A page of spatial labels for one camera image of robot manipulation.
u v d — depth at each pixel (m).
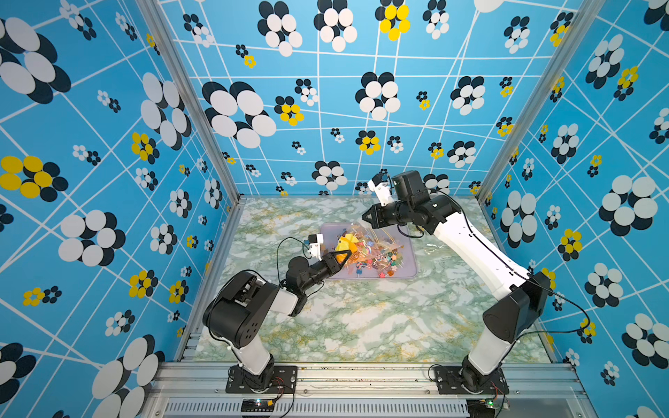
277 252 1.01
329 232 1.08
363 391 0.73
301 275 0.69
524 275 0.45
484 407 0.69
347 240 0.82
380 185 0.69
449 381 0.72
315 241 0.81
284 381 0.73
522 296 0.43
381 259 0.96
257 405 0.72
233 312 0.47
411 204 0.59
